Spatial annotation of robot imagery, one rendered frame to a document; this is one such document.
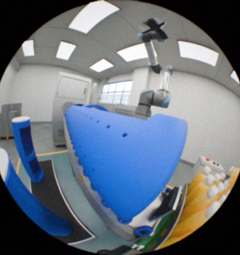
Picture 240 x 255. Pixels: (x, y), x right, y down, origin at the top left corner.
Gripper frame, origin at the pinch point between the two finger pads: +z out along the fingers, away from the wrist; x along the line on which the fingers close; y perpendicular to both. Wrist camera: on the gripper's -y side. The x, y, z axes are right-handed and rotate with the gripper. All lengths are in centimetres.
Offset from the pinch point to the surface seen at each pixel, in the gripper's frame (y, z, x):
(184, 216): -32, 62, 19
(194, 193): -37, 55, 17
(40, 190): 16, 164, -64
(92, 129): -7, 49, -8
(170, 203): -25, 57, 10
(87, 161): -8, 55, -5
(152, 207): -33, 67, 6
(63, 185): -20, 162, -86
